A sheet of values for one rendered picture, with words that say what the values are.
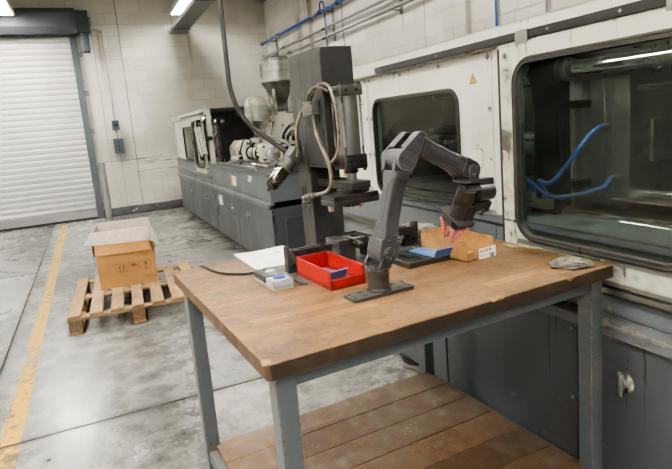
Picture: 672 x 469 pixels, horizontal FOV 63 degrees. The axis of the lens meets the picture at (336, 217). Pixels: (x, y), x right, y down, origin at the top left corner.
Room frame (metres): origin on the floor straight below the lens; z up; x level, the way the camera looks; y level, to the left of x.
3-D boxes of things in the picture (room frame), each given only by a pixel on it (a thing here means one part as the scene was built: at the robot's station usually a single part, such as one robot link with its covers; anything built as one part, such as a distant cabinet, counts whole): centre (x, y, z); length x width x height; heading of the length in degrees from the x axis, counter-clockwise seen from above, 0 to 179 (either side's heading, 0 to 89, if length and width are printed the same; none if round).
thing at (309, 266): (1.71, 0.04, 0.93); 0.25 x 0.12 x 0.06; 27
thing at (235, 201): (7.64, 1.22, 0.49); 5.51 x 1.02 x 0.97; 23
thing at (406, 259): (1.85, -0.26, 0.91); 0.17 x 0.16 x 0.02; 117
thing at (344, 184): (2.01, -0.02, 1.22); 0.26 x 0.18 x 0.30; 27
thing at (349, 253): (1.95, -0.07, 0.94); 0.20 x 0.10 x 0.07; 117
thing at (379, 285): (1.52, -0.11, 0.94); 0.20 x 0.07 x 0.08; 117
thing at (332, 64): (2.07, -0.01, 1.44); 0.17 x 0.13 x 0.42; 27
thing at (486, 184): (1.70, -0.44, 1.17); 0.12 x 0.09 x 0.12; 118
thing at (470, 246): (1.90, -0.42, 0.93); 0.25 x 0.13 x 0.08; 27
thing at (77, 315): (4.62, 1.77, 0.07); 1.20 x 1.00 x 0.14; 20
